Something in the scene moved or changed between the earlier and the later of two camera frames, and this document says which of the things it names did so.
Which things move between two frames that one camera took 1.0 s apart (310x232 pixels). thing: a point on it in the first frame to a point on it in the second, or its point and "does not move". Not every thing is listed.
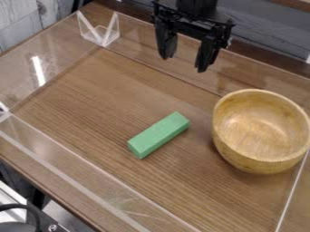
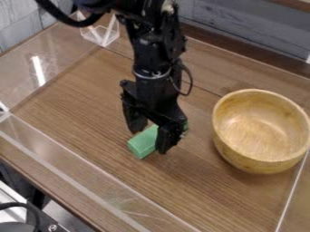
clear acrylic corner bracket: (99, 34) does not move
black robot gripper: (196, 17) to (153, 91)
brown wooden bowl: (260, 130) does not move
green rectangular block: (157, 134) does not move
